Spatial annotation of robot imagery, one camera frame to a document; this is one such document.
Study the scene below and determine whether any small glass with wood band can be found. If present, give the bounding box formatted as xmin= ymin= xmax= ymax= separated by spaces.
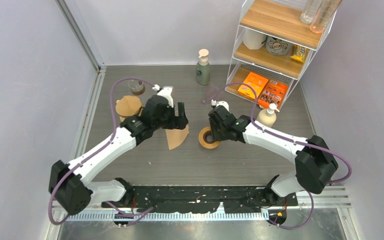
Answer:
xmin=128 ymin=79 xmax=146 ymax=96

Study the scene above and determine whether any small wooden ring holder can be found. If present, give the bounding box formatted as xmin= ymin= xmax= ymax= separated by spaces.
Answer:
xmin=198 ymin=126 xmax=221 ymax=150

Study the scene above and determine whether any pink glass dripper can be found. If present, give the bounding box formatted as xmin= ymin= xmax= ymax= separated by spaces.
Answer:
xmin=201 ymin=83 xmax=220 ymax=105

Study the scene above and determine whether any yellow snack bag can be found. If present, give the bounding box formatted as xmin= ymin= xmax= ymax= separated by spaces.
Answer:
xmin=290 ymin=44 xmax=310 ymax=64

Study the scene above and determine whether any cream pump bottle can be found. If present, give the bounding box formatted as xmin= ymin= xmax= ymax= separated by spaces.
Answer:
xmin=256 ymin=103 xmax=279 ymax=128

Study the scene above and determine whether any orange snack packet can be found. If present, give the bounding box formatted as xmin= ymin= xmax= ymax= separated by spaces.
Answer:
xmin=257 ymin=80 xmax=289 ymax=109

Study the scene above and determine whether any white wire wooden shelf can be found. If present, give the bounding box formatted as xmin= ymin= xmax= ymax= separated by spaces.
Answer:
xmin=226 ymin=0 xmax=335 ymax=100

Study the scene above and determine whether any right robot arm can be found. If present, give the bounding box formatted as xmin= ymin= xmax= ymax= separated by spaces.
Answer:
xmin=208 ymin=105 xmax=339 ymax=205

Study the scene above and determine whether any orange box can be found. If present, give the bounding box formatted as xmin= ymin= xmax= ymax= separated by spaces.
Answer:
xmin=237 ymin=72 xmax=269 ymax=100

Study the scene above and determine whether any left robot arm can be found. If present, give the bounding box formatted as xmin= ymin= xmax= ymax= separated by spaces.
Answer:
xmin=48 ymin=95 xmax=189 ymax=216

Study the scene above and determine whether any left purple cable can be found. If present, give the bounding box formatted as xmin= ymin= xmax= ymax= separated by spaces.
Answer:
xmin=47 ymin=77 xmax=161 ymax=226

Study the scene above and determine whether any white paper roll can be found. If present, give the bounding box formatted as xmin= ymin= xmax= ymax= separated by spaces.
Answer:
xmin=242 ymin=28 xmax=267 ymax=50

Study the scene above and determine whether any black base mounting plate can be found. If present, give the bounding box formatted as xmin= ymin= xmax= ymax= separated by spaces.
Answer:
xmin=112 ymin=185 xmax=298 ymax=214

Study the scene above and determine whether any cartoon printed tin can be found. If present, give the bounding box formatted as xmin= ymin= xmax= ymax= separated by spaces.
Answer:
xmin=265 ymin=36 xmax=293 ymax=56

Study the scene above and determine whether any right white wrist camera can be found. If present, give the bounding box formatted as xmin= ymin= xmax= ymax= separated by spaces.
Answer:
xmin=210 ymin=99 xmax=230 ymax=112

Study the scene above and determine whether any aluminium frame rail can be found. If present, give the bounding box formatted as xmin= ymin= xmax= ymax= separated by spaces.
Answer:
xmin=56 ymin=0 xmax=107 ymax=159

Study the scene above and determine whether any clear glass bottle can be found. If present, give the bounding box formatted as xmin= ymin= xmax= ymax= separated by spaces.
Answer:
xmin=299 ymin=0 xmax=323 ymax=24

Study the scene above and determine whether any green pump bottle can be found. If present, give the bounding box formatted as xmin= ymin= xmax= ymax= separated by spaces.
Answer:
xmin=195 ymin=48 xmax=211 ymax=86

